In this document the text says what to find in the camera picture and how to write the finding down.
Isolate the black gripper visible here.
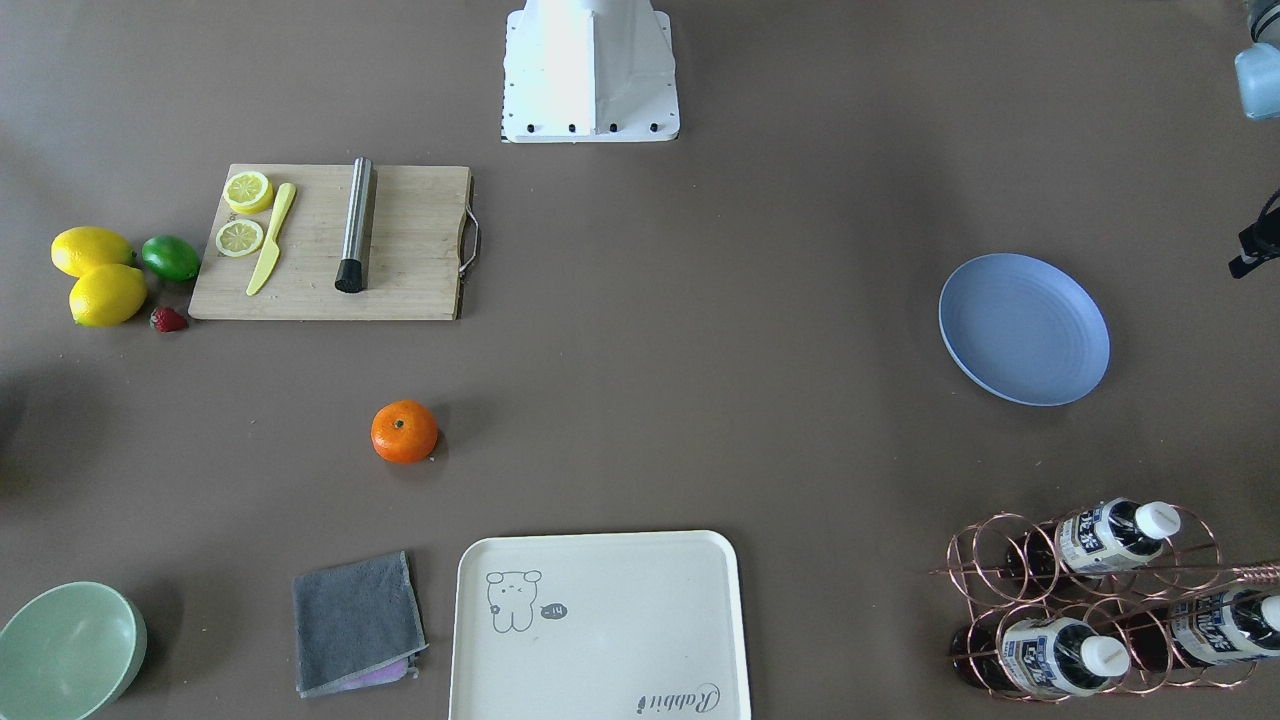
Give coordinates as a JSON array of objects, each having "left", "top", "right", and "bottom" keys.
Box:
[{"left": 1228, "top": 190, "right": 1279, "bottom": 279}]

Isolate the blue plate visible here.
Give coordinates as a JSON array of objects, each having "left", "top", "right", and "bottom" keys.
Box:
[{"left": 937, "top": 252, "right": 1111, "bottom": 407}]

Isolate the orange mandarin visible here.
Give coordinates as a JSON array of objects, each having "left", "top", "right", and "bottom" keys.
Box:
[{"left": 370, "top": 398, "right": 439, "bottom": 464}]

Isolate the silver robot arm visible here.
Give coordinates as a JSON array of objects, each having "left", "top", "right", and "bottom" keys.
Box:
[{"left": 1228, "top": 1, "right": 1279, "bottom": 279}]

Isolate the dark drink bottle upper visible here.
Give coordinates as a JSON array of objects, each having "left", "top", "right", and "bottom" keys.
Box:
[{"left": 998, "top": 497, "right": 1183, "bottom": 592}]

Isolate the dark drink bottle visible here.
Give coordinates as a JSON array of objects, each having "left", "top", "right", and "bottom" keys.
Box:
[
  {"left": 998, "top": 497, "right": 1183, "bottom": 592},
  {"left": 1117, "top": 585, "right": 1279, "bottom": 673},
  {"left": 950, "top": 618, "right": 1132, "bottom": 701}
]

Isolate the cream rabbit tray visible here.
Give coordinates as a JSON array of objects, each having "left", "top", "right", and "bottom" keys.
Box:
[{"left": 448, "top": 530, "right": 753, "bottom": 719}]

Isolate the wooden cutting board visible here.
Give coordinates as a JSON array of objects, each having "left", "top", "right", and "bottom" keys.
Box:
[{"left": 189, "top": 163, "right": 474, "bottom": 322}]

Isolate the steel muddler black tip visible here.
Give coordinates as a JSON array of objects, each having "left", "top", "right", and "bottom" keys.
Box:
[{"left": 335, "top": 156, "right": 378, "bottom": 293}]

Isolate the grey folded cloth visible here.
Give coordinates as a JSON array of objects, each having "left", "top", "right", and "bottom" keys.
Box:
[{"left": 292, "top": 551, "right": 429, "bottom": 700}]

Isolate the yellow plastic knife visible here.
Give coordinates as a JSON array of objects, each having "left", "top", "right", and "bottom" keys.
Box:
[{"left": 244, "top": 182, "right": 297, "bottom": 296}]

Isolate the lemon half slice thick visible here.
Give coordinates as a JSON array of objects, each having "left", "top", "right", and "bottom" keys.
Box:
[{"left": 221, "top": 170, "right": 275, "bottom": 215}]

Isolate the lemon slice flat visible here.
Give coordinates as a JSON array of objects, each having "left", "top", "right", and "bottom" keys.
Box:
[{"left": 214, "top": 218, "right": 266, "bottom": 258}]

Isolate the green lime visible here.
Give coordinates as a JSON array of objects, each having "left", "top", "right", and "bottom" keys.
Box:
[{"left": 140, "top": 234, "right": 201, "bottom": 282}]

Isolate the red strawberry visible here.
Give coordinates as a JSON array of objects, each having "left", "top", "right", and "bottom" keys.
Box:
[{"left": 148, "top": 306, "right": 189, "bottom": 333}]

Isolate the yellow lemon lower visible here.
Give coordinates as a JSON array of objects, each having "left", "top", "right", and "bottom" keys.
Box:
[{"left": 69, "top": 264, "right": 148, "bottom": 327}]

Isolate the yellow lemon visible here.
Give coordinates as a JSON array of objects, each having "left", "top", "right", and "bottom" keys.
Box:
[
  {"left": 69, "top": 264, "right": 148, "bottom": 327},
  {"left": 50, "top": 225, "right": 134, "bottom": 278}
]

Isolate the yellow lemon upper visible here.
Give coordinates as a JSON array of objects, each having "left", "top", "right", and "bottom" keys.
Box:
[{"left": 50, "top": 225, "right": 134, "bottom": 278}]

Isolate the green bowl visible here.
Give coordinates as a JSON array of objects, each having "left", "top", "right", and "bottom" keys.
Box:
[{"left": 1, "top": 582, "right": 148, "bottom": 719}]

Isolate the copper wire bottle rack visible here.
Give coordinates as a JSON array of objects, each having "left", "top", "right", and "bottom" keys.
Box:
[{"left": 941, "top": 503, "right": 1277, "bottom": 703}]

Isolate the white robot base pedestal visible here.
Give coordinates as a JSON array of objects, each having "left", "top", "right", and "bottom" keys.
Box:
[{"left": 500, "top": 1, "right": 681, "bottom": 143}]

